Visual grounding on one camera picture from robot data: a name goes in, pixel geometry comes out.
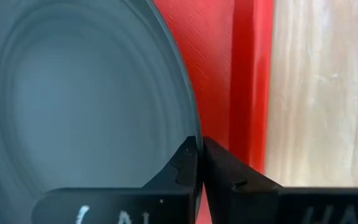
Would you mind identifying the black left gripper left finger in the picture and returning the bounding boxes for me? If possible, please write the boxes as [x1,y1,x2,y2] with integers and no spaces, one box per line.
[31,136,204,224]

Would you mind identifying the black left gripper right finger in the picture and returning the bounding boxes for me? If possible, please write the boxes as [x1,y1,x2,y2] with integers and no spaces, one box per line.
[203,136,358,224]

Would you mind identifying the black round plate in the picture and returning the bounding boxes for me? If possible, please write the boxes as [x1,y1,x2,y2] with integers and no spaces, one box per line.
[0,0,204,224]

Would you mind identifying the red plastic tray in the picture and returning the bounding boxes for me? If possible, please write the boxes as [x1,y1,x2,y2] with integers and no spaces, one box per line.
[152,0,276,224]

